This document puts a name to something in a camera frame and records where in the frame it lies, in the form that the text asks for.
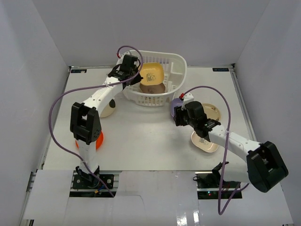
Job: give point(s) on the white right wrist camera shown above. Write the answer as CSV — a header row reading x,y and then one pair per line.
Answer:
x,y
186,98

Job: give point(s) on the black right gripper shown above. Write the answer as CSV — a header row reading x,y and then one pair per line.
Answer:
x,y
178,113

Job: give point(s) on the yellow square plate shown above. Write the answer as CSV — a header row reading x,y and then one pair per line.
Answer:
x,y
152,74

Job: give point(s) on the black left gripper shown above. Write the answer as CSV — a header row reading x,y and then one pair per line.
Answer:
x,y
132,78

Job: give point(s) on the brown square panda plate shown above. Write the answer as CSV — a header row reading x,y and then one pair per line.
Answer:
x,y
153,89

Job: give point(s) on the beige round floral plate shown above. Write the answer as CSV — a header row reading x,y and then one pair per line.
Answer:
x,y
212,111

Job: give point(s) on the purple square panda plate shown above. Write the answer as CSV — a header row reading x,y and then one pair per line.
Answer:
x,y
177,102

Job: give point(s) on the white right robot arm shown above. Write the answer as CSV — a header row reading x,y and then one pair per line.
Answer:
x,y
264,167

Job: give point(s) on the orange round plate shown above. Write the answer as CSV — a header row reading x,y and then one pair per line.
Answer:
x,y
99,141

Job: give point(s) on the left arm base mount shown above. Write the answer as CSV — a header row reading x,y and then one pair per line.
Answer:
x,y
82,188

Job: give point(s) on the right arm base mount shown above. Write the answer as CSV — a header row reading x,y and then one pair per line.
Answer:
x,y
208,184

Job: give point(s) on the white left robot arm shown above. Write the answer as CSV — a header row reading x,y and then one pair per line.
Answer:
x,y
85,117

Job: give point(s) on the beige round plate black spot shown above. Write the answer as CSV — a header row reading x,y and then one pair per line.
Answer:
x,y
109,109

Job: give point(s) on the cream square panda plate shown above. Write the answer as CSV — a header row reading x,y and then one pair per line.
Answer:
x,y
203,144

